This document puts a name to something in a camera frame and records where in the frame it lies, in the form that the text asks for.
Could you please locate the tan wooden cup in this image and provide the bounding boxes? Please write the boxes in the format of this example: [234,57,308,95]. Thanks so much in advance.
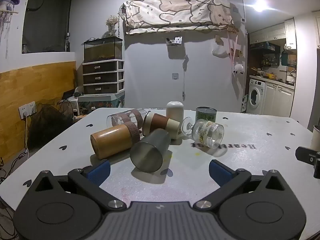
[90,122,141,160]

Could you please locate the dried flowers in vase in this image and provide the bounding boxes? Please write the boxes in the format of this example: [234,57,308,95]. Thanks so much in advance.
[105,15,119,37]

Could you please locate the glass fish tank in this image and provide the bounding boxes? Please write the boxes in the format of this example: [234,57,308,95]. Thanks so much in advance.
[83,36,123,63]

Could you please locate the ribbed glass goblet with print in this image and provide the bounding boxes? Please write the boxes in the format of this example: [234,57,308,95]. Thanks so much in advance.
[182,118,225,149]

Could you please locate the ceiling light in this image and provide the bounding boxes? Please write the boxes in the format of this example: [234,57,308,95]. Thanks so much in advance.
[252,0,268,13]

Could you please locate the polka dot wall holder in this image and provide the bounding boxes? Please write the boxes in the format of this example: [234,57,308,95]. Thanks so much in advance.
[166,36,183,47]

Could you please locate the white kitchen base cabinet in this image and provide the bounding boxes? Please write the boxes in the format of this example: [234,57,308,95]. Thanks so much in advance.
[263,81,295,118]

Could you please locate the brown and cream cup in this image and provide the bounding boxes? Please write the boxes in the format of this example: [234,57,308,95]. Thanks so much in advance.
[142,112,181,140]

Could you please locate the white plush sheep toy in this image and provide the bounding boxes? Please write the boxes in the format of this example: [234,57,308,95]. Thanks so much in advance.
[231,63,244,75]

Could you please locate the grey metal tumbler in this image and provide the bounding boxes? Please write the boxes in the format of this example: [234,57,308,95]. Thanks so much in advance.
[130,128,172,173]

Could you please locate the beige paper cup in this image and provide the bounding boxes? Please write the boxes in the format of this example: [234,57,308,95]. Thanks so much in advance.
[310,125,320,150]

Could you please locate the dark window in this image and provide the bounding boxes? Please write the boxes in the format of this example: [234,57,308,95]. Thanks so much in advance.
[22,0,76,54]

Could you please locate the white matte cup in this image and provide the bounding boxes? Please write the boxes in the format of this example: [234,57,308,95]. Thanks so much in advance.
[166,101,185,121]

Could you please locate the white kitchen wall cabinet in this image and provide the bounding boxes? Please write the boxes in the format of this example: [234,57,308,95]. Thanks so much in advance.
[249,19,296,50]

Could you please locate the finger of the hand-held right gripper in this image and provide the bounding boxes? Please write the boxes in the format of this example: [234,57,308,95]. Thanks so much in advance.
[295,146,320,178]

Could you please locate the black mesh net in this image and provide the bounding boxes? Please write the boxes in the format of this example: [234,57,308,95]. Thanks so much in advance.
[29,103,74,151]

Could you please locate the white wall socket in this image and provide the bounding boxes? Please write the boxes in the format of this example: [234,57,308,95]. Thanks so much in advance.
[18,101,37,120]

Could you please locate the clear glass cup brown sleeve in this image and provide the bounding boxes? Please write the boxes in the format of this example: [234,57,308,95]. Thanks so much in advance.
[106,108,151,130]

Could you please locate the white plastic bag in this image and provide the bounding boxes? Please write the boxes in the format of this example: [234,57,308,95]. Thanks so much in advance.
[212,42,230,58]

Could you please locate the hanging plush toy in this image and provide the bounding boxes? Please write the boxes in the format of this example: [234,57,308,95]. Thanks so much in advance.
[0,0,22,12]

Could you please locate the printed blanket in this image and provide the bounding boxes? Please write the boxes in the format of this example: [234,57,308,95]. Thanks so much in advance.
[121,0,235,35]

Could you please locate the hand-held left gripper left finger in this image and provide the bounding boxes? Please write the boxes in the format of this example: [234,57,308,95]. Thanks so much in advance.
[33,159,127,211]

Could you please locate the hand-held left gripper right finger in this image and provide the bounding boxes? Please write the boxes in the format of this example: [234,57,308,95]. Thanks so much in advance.
[194,159,288,210]

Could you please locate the white power cable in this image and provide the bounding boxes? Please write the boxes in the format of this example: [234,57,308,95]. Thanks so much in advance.
[23,115,30,158]

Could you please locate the white washing machine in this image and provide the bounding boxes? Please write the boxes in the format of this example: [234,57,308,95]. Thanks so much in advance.
[248,78,266,115]

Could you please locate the green printed tin cup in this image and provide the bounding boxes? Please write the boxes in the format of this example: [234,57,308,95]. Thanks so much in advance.
[195,106,218,125]

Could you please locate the white drawer unit dark drawers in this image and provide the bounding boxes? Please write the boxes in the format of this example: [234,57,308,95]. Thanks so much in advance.
[82,59,125,96]

